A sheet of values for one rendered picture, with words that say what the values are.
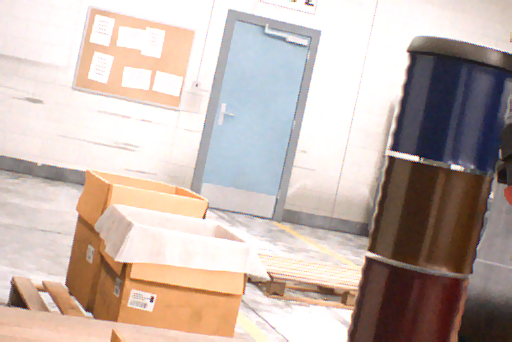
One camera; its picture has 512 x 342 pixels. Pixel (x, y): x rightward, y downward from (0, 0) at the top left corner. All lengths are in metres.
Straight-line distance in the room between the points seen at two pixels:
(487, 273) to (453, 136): 0.69
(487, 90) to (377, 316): 0.08
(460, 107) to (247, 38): 11.37
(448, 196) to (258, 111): 11.42
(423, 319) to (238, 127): 11.37
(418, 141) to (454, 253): 0.04
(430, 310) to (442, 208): 0.03
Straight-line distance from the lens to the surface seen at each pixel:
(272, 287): 6.85
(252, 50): 11.72
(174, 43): 11.53
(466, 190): 0.35
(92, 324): 1.15
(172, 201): 4.68
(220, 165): 11.70
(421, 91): 0.35
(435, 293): 0.35
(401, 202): 0.35
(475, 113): 0.35
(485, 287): 1.02
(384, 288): 0.35
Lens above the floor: 1.16
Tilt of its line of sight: 3 degrees down
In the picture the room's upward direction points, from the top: 12 degrees clockwise
